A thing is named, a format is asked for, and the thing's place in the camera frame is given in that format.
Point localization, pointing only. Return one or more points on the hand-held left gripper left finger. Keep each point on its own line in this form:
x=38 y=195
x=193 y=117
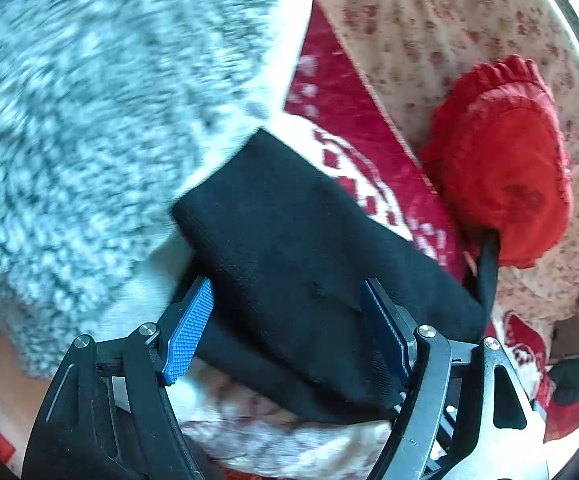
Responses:
x=189 y=331

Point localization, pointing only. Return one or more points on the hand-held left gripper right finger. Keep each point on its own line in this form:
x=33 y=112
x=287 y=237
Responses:
x=383 y=322

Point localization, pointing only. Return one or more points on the black pants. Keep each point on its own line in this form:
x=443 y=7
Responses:
x=279 y=240

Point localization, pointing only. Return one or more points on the red heart-shaped frilled cushion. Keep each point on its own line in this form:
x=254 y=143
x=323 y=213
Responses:
x=499 y=170

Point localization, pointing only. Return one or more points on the red and white blanket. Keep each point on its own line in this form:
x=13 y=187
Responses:
x=349 y=125

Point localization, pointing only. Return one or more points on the grey fleece garment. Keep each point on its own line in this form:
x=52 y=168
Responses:
x=94 y=135

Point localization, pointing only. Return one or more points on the floral sofa cover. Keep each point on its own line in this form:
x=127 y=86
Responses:
x=419 y=20

